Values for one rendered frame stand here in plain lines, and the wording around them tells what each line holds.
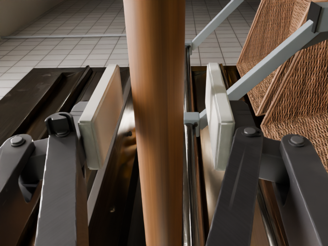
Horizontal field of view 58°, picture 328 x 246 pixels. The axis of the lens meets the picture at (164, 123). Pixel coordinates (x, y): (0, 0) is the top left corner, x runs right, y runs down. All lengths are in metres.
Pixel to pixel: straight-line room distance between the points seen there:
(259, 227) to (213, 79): 0.75
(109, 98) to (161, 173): 0.06
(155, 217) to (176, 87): 0.10
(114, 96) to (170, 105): 0.04
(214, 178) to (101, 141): 0.92
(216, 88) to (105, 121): 0.06
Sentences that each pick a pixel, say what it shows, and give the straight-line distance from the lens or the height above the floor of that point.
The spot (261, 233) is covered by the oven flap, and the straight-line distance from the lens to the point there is 0.89.
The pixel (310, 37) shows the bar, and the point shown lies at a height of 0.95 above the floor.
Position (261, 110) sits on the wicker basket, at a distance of 1.32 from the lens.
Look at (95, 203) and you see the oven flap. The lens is 0.78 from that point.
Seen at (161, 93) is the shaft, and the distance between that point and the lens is 0.16.
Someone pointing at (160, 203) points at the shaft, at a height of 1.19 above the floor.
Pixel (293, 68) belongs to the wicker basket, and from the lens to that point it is 1.16.
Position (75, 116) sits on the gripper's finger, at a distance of 0.16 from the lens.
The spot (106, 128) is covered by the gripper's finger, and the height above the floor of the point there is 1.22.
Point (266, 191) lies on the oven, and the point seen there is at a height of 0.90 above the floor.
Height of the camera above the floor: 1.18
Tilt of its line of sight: 3 degrees up
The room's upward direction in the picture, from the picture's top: 90 degrees counter-clockwise
